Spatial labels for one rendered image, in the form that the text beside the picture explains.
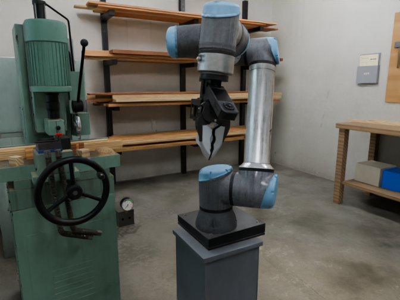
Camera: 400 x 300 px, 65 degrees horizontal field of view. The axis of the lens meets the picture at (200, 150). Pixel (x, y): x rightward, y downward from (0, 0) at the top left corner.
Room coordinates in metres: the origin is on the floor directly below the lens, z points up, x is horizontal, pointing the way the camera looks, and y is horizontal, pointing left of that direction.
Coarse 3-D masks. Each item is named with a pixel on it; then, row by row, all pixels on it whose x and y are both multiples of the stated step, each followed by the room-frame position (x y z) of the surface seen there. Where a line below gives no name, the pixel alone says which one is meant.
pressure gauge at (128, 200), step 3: (123, 198) 1.46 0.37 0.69; (126, 198) 1.46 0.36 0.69; (129, 198) 1.46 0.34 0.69; (120, 201) 1.46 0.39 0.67; (123, 201) 1.44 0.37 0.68; (126, 201) 1.45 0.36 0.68; (129, 201) 1.46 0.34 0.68; (132, 201) 1.46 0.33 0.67; (120, 204) 1.45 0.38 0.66; (123, 204) 1.44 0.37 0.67; (126, 204) 1.45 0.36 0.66; (129, 204) 1.46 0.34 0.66; (132, 204) 1.46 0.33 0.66; (123, 207) 1.44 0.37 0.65; (126, 207) 1.45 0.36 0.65; (129, 207) 1.46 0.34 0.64; (132, 207) 1.46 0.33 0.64; (126, 210) 1.45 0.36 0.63; (129, 210) 1.45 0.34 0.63
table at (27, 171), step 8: (8, 160) 1.37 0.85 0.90; (24, 160) 1.37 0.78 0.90; (32, 160) 1.37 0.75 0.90; (96, 160) 1.44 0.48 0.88; (104, 160) 1.46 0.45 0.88; (112, 160) 1.48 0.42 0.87; (0, 168) 1.23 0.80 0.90; (8, 168) 1.25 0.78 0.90; (16, 168) 1.26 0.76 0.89; (24, 168) 1.28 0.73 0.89; (32, 168) 1.29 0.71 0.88; (80, 168) 1.40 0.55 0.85; (88, 168) 1.42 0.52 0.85; (0, 176) 1.23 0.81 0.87; (8, 176) 1.25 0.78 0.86; (16, 176) 1.26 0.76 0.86; (24, 176) 1.28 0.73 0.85; (32, 176) 1.23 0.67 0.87; (56, 176) 1.26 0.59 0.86
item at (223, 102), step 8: (208, 88) 0.78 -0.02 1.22; (216, 88) 0.78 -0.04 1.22; (224, 88) 0.79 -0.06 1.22; (208, 96) 0.77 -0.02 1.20; (216, 96) 0.74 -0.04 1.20; (224, 96) 0.75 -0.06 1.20; (216, 104) 0.73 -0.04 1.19; (224, 104) 0.71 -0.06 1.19; (232, 104) 0.73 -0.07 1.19; (216, 112) 0.72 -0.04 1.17; (224, 112) 0.70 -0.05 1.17; (232, 112) 0.71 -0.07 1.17; (232, 120) 0.72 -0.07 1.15
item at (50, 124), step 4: (44, 120) 1.54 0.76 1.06; (48, 120) 1.45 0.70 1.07; (52, 120) 1.45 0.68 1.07; (56, 120) 1.46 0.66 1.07; (60, 120) 1.47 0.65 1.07; (44, 124) 1.55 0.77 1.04; (48, 124) 1.44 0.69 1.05; (52, 124) 1.45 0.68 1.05; (56, 124) 1.46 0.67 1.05; (60, 124) 1.47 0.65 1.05; (64, 124) 1.50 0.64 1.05; (48, 128) 1.44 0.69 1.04; (52, 128) 1.45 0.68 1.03; (64, 128) 1.48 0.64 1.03; (48, 132) 1.45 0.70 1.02; (52, 132) 1.45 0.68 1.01; (56, 132) 1.46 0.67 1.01; (60, 132) 1.47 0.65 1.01; (64, 132) 1.48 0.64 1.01; (56, 136) 1.49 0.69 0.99
